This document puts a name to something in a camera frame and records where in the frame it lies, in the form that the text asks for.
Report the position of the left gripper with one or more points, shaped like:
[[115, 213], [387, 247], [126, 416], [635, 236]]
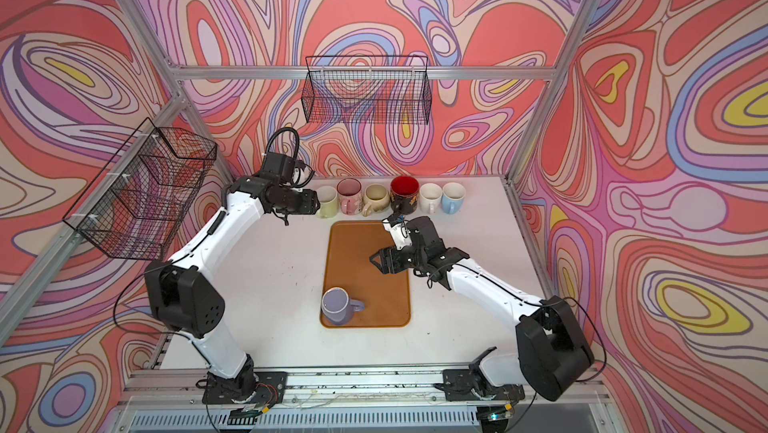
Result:
[[310, 205]]

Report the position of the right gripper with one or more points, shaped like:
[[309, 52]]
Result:
[[383, 255]]

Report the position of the light green mug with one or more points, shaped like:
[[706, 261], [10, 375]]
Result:
[[329, 202]]

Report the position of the brown wooden tray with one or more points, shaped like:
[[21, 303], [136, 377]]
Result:
[[385, 297]]

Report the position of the pink mug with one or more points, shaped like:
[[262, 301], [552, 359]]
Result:
[[350, 195]]

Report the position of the beige speckled mug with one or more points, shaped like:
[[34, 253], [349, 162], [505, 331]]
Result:
[[376, 198]]

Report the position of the purple mug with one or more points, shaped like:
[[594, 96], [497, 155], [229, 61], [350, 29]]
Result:
[[338, 308]]

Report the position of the black patterned mug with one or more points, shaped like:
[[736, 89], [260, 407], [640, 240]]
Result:
[[404, 192]]

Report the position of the white mug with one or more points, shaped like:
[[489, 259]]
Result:
[[430, 197]]

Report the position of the light blue mug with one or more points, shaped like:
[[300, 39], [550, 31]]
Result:
[[453, 197]]

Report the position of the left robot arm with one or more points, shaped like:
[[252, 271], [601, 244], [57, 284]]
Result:
[[180, 290]]

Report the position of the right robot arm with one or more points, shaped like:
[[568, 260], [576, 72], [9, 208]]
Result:
[[552, 351]]

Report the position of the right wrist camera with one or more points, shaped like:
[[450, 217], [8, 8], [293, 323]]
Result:
[[395, 225]]

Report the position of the black wire basket back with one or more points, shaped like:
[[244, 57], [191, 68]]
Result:
[[367, 89]]

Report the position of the black wire basket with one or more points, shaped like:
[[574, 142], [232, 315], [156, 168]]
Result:
[[367, 89], [139, 204]]

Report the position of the aluminium mounting rail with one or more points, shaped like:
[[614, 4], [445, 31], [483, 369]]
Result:
[[304, 387]]

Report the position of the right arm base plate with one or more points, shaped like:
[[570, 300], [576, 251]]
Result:
[[465, 384]]

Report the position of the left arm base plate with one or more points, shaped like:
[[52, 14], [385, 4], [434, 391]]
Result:
[[265, 388]]

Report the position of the black wire basket left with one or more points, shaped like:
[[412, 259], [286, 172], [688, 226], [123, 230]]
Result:
[[139, 204]]

